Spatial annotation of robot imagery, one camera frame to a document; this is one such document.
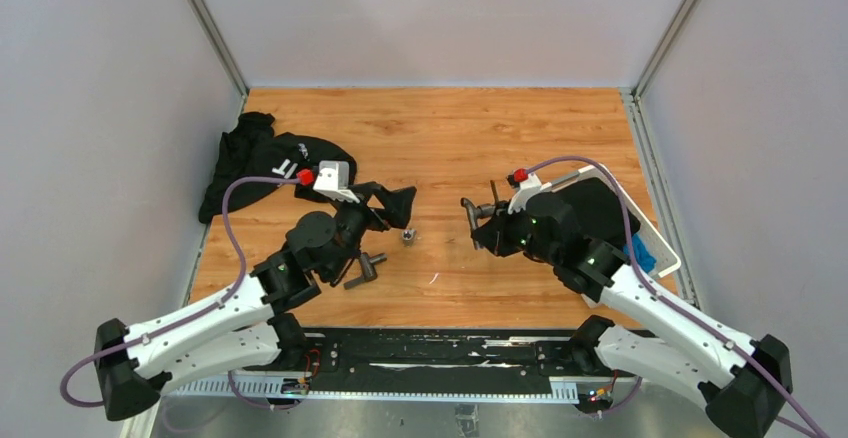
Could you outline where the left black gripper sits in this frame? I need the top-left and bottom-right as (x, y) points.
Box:
(329, 183), (417, 280)

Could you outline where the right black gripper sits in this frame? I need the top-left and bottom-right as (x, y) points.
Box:
(475, 197), (558, 265)

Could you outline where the grey tee pipe fitting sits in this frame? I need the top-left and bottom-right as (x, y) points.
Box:
(401, 228), (418, 247)

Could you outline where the grey faucet with lever handle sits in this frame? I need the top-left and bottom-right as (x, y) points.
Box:
(460, 180), (508, 233)

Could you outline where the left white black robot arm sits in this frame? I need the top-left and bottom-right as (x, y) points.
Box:
(94, 182), (417, 422)

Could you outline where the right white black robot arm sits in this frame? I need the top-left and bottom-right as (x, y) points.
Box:
(471, 192), (793, 437)

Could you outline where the black cloth in basket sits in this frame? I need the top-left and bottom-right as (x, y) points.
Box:
(555, 178), (626, 249)

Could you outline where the blue cloth in basket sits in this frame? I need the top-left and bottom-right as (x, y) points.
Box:
(622, 233), (657, 273)

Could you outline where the black cloth with white print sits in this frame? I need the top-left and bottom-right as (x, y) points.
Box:
(197, 112), (358, 224)

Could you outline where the white plastic basket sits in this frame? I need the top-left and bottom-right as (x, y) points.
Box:
(546, 162), (682, 279)

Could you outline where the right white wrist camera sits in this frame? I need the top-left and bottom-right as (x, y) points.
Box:
(507, 173), (552, 214)

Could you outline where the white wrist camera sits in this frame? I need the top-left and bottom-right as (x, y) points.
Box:
(507, 173), (552, 214)
(313, 160), (361, 203)

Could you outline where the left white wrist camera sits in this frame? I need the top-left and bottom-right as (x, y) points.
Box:
(313, 160), (361, 203)

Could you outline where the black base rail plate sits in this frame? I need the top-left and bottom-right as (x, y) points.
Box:
(165, 326), (641, 404)

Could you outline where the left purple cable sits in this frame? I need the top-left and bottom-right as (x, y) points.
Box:
(59, 168), (316, 410)

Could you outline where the purple cable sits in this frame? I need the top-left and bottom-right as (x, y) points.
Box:
(511, 155), (829, 438)
(59, 168), (316, 410)

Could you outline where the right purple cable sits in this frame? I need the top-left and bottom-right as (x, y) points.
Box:
(511, 155), (829, 438)

